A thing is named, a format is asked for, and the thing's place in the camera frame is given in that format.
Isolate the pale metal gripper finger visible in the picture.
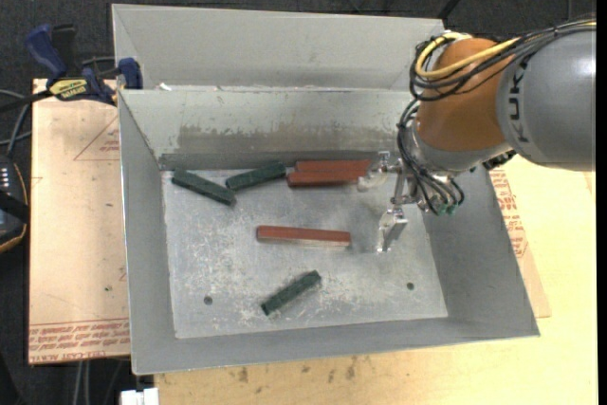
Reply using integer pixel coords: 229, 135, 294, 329
356, 151, 395, 193
377, 198, 410, 253

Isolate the red-brown flat block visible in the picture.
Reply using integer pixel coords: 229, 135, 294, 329
294, 158, 374, 175
285, 170, 367, 189
256, 225, 353, 249

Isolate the dark green flat block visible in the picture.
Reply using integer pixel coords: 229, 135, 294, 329
225, 159, 288, 192
171, 169, 237, 207
260, 269, 322, 317

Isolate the grey metal bin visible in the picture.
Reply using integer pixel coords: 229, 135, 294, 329
111, 3, 541, 376

